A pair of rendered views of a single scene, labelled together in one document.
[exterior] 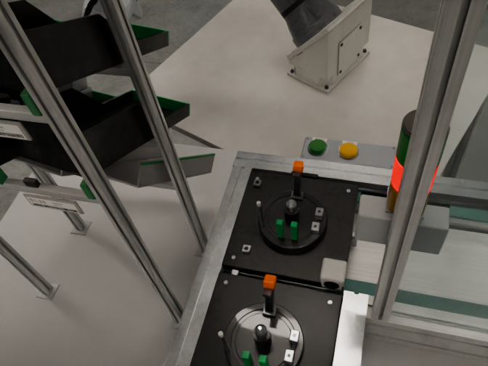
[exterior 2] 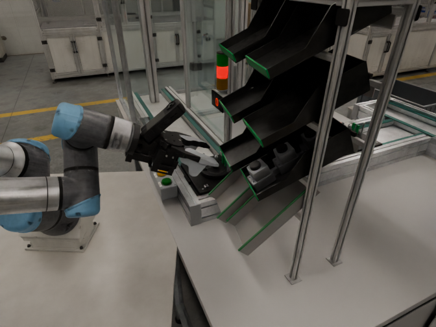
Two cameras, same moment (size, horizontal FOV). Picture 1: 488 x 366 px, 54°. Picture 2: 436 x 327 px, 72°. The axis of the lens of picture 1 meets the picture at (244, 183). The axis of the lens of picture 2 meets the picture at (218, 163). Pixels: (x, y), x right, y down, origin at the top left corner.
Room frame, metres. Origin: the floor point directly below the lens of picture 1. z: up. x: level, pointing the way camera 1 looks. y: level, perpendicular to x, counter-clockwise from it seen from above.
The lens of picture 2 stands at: (1.33, 0.65, 1.69)
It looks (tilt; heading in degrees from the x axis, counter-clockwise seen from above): 32 degrees down; 222
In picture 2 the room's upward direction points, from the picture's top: straight up
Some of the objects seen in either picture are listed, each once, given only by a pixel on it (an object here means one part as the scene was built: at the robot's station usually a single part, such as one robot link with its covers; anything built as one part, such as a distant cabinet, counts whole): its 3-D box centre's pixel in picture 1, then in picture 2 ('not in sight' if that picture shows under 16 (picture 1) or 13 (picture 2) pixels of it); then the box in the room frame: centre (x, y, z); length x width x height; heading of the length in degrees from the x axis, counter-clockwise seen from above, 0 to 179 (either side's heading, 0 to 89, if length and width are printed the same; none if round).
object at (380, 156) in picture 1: (347, 160); (162, 179); (0.69, -0.25, 0.93); 0.21 x 0.07 x 0.06; 66
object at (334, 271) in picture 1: (332, 274); not in sight; (0.40, -0.13, 0.97); 0.05 x 0.05 x 0.04; 66
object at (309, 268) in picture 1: (293, 225); (215, 172); (0.52, -0.08, 0.96); 0.24 x 0.24 x 0.02; 66
